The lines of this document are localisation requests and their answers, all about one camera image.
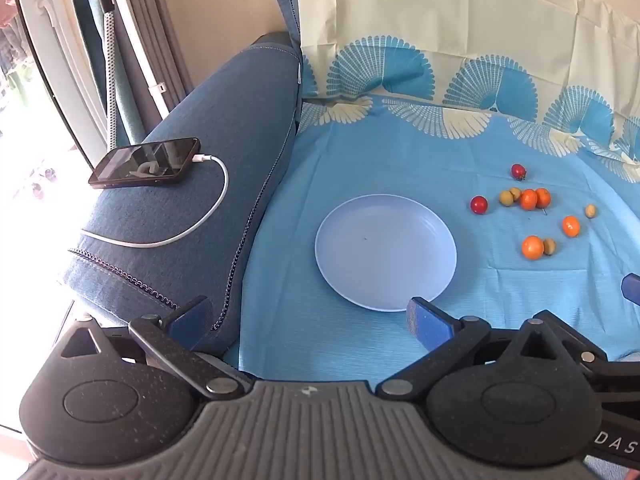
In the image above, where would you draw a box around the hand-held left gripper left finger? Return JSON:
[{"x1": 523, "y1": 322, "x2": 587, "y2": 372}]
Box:
[{"x1": 60, "y1": 296, "x2": 253, "y2": 402}]

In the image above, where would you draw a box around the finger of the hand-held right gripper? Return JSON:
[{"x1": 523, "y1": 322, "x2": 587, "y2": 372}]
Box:
[
  {"x1": 542, "y1": 309, "x2": 640, "y2": 394},
  {"x1": 621, "y1": 272, "x2": 640, "y2": 307}
]

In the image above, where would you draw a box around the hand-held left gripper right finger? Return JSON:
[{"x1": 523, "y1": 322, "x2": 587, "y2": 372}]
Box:
[{"x1": 376, "y1": 296, "x2": 571, "y2": 403}]

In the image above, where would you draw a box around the light blue plate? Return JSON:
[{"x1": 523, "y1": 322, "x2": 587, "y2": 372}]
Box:
[{"x1": 314, "y1": 194, "x2": 458, "y2": 312}]

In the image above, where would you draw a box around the mandarin orange with stem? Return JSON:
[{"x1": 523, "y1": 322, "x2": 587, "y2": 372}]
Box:
[{"x1": 519, "y1": 189, "x2": 547, "y2": 216}]

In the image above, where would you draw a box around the blue fan-print bed sheet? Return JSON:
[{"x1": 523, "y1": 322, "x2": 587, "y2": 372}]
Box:
[{"x1": 222, "y1": 0, "x2": 640, "y2": 391}]

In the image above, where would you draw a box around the black smartphone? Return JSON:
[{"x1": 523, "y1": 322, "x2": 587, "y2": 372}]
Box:
[{"x1": 88, "y1": 137, "x2": 202, "y2": 190}]

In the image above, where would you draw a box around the grey curtain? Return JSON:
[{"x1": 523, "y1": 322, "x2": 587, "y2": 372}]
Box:
[{"x1": 120, "y1": 0, "x2": 196, "y2": 111}]

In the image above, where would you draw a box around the teal curtain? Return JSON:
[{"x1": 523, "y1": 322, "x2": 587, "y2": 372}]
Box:
[{"x1": 75, "y1": 0, "x2": 146, "y2": 146}]

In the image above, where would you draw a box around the white charging cable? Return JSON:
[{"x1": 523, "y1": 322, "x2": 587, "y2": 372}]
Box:
[{"x1": 80, "y1": 153, "x2": 230, "y2": 249}]

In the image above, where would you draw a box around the white window frame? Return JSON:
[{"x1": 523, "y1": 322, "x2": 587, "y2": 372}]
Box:
[{"x1": 10, "y1": 0, "x2": 111, "y2": 166}]

